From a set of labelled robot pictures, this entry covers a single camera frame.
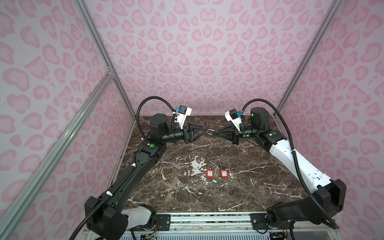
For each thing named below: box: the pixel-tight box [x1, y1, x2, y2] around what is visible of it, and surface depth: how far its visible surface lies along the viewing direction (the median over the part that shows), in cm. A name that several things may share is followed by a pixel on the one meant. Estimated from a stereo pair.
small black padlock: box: [206, 128, 215, 136], surface depth 67 cm
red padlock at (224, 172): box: [220, 163, 229, 179], surface depth 90 cm
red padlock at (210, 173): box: [206, 163, 215, 179], surface depth 90 cm
